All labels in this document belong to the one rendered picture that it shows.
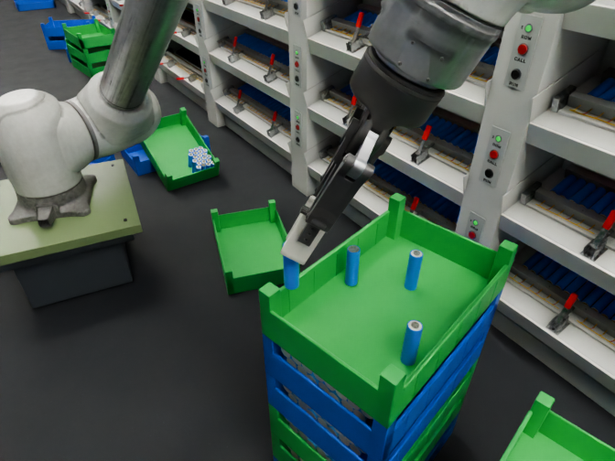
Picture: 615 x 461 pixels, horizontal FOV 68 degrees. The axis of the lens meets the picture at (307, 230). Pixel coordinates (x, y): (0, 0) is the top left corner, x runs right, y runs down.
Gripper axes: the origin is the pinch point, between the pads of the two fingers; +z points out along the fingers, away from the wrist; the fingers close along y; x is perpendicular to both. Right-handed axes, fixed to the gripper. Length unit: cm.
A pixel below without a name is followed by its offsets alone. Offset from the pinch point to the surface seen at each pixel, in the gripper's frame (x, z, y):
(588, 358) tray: 65, 19, -28
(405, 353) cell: 17.6, 7.9, 2.5
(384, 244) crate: 14.7, 11.6, -20.6
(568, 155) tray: 37, -9, -41
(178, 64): -77, 83, -177
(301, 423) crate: 13.2, 28.0, 4.7
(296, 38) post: -20, 15, -97
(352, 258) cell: 8.7, 8.3, -9.5
